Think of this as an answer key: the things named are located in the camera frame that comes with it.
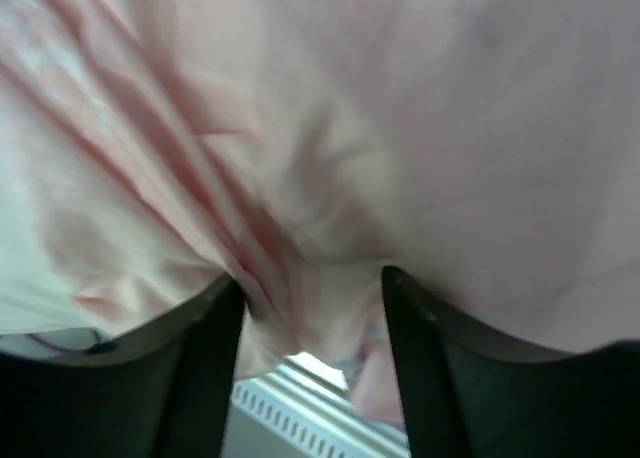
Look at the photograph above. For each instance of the white slotted cable duct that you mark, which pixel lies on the white slotted cable duct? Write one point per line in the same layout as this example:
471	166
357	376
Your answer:
315	425

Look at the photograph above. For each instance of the purple Elsa pillowcase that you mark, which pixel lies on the purple Elsa pillowcase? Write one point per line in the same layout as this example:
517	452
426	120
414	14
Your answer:
490	148

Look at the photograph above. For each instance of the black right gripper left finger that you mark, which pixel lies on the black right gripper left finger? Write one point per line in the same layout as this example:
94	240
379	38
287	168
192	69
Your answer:
162	390

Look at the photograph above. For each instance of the aluminium front rail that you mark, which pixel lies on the aluminium front rail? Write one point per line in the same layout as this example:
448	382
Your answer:
309	371

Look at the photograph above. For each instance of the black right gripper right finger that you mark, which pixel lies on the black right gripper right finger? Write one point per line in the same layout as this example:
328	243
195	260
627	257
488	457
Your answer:
469	390

